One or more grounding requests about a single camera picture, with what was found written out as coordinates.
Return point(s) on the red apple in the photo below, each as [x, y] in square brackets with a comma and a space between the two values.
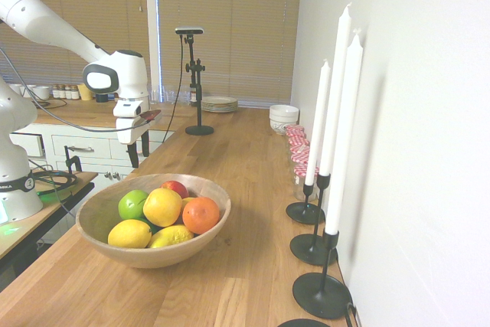
[177, 188]

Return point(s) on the black candle holder base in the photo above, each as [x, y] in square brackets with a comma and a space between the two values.
[304, 323]

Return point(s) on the dark red wrist camera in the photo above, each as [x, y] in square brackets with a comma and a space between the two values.
[151, 115]

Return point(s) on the yellow cup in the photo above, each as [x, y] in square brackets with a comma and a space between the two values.
[85, 92]

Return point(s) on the dark green fruit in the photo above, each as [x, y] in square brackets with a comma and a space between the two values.
[150, 224]

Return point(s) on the black exterior camera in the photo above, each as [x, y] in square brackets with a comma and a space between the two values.
[189, 31]

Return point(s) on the shortest white candle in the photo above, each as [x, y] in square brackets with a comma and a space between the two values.
[317, 124]

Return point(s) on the spice jar brown lid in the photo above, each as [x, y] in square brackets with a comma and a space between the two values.
[68, 92]
[62, 92]
[56, 92]
[75, 92]

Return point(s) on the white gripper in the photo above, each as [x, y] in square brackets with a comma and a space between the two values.
[128, 128]

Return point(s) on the dark bottle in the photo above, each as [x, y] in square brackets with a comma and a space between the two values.
[193, 96]

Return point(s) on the black framed robot table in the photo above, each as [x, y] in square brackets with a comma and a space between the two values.
[57, 193]

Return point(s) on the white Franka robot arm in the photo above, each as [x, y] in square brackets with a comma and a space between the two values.
[46, 24]

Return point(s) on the wooden fruit bowl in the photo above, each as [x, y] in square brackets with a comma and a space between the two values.
[153, 258]

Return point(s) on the tallest white candle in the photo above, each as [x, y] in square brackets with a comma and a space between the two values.
[337, 93]

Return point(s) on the green apple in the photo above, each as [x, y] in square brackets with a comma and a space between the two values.
[130, 206]

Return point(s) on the medium white candle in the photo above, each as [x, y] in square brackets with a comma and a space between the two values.
[346, 131]

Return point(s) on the small yellow fruit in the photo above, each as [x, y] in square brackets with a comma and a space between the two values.
[187, 201]

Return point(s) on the yellow lemon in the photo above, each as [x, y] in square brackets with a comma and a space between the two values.
[170, 236]
[162, 206]
[129, 234]

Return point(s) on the black candle holder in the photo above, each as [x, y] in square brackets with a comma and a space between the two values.
[319, 292]
[306, 213]
[310, 248]

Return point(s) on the white cup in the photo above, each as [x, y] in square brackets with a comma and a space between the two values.
[28, 90]
[41, 92]

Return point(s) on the glass jar red gingham lid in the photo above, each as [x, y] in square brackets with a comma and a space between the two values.
[300, 179]
[294, 129]
[301, 159]
[299, 150]
[297, 139]

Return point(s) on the clear drinking glasses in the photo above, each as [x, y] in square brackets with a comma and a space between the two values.
[164, 94]

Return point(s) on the black camera stand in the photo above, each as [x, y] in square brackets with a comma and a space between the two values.
[199, 128]

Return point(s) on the white drawer cabinet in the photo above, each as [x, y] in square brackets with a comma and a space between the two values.
[95, 147]

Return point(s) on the plain white bowl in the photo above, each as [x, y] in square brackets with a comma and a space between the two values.
[284, 112]

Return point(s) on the stack of white plates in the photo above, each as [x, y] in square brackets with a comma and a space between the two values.
[219, 104]

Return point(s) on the black clamp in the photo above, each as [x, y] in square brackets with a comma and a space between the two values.
[72, 162]

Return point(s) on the white patterned bowl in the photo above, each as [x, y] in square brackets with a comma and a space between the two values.
[282, 127]

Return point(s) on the black cup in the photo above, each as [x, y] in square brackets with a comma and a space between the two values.
[102, 97]

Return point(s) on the orange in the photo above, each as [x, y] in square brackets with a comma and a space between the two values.
[201, 215]

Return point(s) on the wide tan window blind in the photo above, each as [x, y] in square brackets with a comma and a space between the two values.
[229, 28]

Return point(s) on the narrow tan window blind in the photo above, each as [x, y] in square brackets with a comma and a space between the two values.
[76, 5]

